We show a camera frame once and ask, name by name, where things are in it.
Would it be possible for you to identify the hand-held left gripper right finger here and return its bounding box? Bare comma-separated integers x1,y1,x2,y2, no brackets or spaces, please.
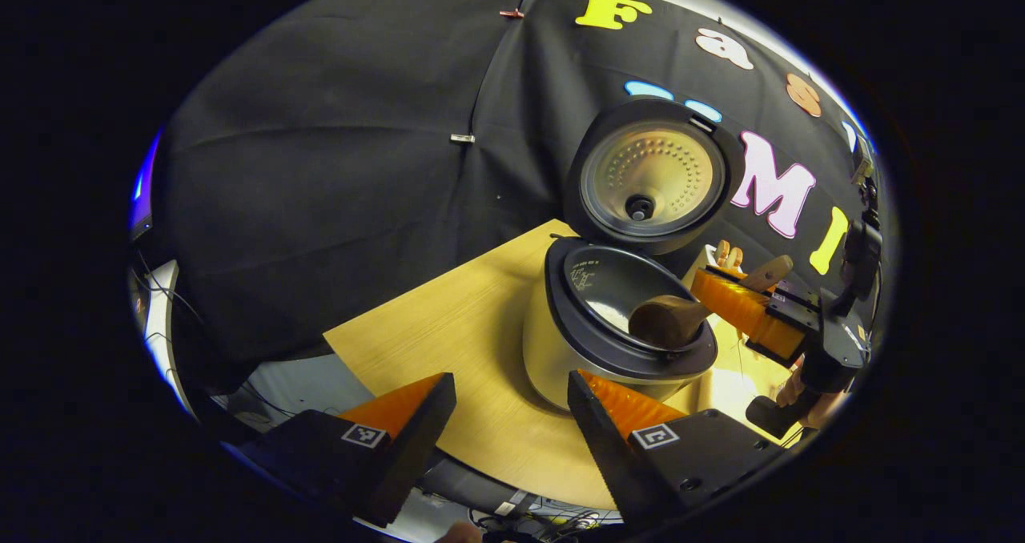
567,371,790,529

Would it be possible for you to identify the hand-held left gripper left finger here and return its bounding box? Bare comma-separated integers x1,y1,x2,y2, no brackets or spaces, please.
220,372,457,528

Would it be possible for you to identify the wooden spoon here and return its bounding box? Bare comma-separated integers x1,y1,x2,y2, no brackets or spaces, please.
629,255,795,350

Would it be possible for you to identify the dark grey rice cooker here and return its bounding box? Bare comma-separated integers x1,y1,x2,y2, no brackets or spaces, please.
522,97,746,412

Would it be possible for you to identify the white rice pile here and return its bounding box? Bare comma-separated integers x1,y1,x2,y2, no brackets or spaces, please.
597,301,633,334

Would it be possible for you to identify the white toaster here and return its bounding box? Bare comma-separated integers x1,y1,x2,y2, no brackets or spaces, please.
685,243,722,284

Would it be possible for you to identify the white container with clear lid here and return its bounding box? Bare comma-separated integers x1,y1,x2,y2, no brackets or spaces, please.
695,367,790,416

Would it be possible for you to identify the black backdrop cloth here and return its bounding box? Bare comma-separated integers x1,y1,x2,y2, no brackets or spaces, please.
132,0,882,400

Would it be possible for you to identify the white side desk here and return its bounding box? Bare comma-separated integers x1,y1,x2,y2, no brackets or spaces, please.
144,259,197,416

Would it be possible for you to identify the computer monitor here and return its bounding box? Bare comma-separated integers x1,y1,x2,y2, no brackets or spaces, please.
130,131,163,239

